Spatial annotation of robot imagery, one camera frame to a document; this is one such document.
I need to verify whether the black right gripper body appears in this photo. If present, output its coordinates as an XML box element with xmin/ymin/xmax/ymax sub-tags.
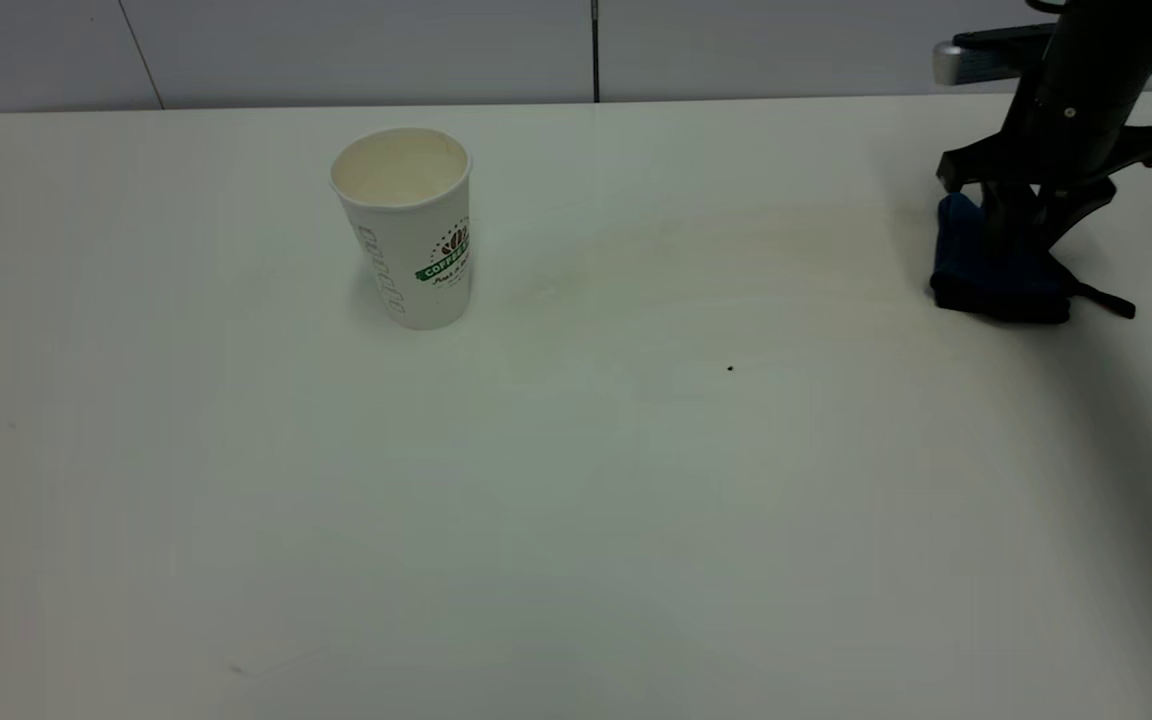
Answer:
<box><xmin>937</xmin><ymin>40</ymin><xmax>1152</xmax><ymax>201</ymax></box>

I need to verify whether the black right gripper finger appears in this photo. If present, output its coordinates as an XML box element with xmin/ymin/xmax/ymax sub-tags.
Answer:
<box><xmin>981</xmin><ymin>183</ymin><xmax>1037</xmax><ymax>252</ymax></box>
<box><xmin>1039</xmin><ymin>181</ymin><xmax>1117</xmax><ymax>252</ymax></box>

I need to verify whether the blue black-edged cloth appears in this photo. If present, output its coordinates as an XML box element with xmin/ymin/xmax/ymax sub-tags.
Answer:
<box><xmin>928</xmin><ymin>193</ymin><xmax>1137</xmax><ymax>325</ymax></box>

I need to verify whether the white paper coffee cup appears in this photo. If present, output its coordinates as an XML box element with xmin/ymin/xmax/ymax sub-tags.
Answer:
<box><xmin>329</xmin><ymin>127</ymin><xmax>474</xmax><ymax>332</ymax></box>

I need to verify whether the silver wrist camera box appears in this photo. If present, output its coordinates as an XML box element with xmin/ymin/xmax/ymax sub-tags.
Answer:
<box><xmin>932</xmin><ymin>25</ymin><xmax>1059</xmax><ymax>87</ymax></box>

